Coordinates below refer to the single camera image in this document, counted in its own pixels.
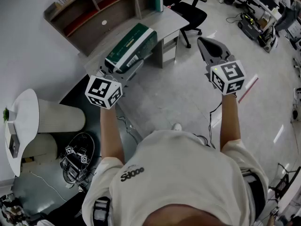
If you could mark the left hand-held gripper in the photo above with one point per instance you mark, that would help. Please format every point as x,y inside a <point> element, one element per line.
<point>103,91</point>

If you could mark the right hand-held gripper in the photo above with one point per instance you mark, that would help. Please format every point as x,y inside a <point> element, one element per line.
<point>229,78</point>

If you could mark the green and white box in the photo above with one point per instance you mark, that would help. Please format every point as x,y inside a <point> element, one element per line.
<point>131,46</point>

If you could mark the wooden shelf unit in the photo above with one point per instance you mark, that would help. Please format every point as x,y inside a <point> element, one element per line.
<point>94,29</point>

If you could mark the person's left forearm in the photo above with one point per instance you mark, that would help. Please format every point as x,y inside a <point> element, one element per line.
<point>110,131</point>

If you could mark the person's right forearm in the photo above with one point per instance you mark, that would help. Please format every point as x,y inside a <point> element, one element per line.
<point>229,121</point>

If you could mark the grey desk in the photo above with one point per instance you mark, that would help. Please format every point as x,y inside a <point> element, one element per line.
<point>170,20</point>

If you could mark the white long desk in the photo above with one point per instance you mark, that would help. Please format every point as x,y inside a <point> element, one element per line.
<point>256,1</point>

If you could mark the black yellow equipment case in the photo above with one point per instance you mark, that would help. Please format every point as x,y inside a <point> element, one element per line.
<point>249,26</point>

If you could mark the black office chair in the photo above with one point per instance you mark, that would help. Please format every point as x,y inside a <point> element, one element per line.
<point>190,13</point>

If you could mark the white robot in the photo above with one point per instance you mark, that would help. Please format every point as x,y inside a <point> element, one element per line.
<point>270,40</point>

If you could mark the upright green white box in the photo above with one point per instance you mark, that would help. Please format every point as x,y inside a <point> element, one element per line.
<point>159,1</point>

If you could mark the black device with markers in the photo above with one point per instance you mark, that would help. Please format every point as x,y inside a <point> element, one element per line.
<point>85,141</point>

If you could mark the white shoe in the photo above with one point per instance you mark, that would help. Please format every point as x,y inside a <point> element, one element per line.
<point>176,126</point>

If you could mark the pile of black equipment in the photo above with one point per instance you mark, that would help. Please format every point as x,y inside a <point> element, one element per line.
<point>74,163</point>

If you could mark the white curved ribbed table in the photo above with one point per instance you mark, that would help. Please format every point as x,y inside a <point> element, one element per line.
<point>26,126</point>

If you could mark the white t-shirt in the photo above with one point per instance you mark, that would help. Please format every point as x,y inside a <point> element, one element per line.
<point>178,173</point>

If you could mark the small green potted plant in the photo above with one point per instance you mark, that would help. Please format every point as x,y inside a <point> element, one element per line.
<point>6,114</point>

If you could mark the grey white box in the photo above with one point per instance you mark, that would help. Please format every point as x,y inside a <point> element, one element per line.
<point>13,140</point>

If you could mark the black folding stand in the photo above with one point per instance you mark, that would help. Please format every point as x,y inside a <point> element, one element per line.
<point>283,185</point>

